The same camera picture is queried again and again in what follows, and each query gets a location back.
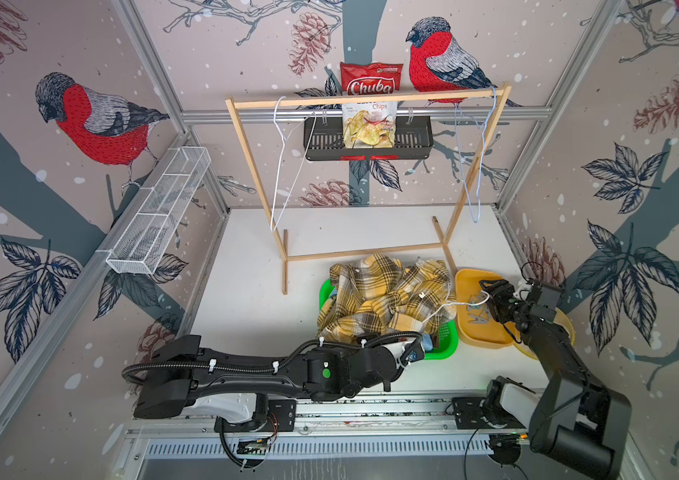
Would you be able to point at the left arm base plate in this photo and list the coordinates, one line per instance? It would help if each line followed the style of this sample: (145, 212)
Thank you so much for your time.
(270, 415)

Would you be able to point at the yellow plastic tray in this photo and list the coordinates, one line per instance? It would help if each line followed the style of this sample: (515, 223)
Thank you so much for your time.
(492, 335)

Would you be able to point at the green plastic mesh basket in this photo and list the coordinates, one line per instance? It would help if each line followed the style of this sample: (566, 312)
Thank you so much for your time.
(443, 345)

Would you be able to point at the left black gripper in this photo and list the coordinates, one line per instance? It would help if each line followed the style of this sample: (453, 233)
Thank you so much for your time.
(393, 377)

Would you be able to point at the white hanger of yellow shirt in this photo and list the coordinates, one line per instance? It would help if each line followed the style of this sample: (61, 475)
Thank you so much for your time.
(456, 303)

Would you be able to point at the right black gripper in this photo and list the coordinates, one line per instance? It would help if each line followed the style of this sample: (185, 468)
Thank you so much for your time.
(497, 292)

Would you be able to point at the light blue shirt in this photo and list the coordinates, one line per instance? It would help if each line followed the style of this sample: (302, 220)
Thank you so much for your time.
(427, 343)

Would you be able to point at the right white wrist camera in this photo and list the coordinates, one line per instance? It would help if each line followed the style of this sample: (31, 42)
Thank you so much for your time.
(540, 294)

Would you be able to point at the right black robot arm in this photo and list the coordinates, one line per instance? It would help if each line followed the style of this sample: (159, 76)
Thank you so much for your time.
(576, 421)

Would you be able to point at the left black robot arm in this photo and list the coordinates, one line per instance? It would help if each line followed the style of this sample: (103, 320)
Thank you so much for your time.
(181, 373)

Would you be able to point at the white wire mesh basket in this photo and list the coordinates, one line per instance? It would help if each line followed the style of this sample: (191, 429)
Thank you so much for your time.
(150, 232)

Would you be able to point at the black wall bracket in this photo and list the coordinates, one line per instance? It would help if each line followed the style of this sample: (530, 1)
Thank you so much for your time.
(355, 140)

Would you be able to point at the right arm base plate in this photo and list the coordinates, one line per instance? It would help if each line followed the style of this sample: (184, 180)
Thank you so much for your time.
(469, 414)

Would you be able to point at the white clothespin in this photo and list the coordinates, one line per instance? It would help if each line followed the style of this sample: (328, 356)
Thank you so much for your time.
(479, 316)

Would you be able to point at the yellow plaid shirt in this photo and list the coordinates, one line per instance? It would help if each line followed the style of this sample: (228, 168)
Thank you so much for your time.
(381, 295)

